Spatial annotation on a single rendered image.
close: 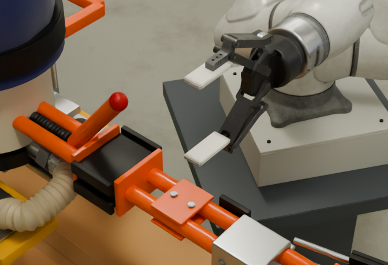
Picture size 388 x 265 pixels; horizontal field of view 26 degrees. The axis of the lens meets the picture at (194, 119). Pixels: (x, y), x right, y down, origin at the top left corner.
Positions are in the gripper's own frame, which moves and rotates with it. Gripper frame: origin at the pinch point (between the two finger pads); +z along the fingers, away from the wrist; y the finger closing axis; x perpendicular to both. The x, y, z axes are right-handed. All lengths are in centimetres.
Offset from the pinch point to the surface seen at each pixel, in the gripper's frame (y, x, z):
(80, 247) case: 29.3, 16.3, 9.9
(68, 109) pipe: 8.1, 23.1, 3.5
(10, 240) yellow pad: 11.1, 11.4, 25.4
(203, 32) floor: 124, 133, -162
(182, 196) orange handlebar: -1.3, -9.1, 13.5
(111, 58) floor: 124, 149, -123
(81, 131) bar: -4.1, 6.5, 15.0
